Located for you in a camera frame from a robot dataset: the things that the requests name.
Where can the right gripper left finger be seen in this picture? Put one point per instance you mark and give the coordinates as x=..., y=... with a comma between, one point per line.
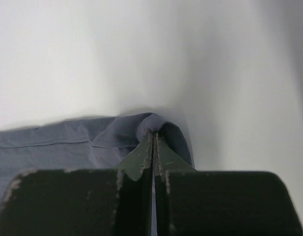
x=82, y=202

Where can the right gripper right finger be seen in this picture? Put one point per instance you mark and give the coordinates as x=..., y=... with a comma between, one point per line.
x=218, y=203

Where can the blue-grey tank top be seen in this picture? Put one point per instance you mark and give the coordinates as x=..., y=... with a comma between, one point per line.
x=82, y=144

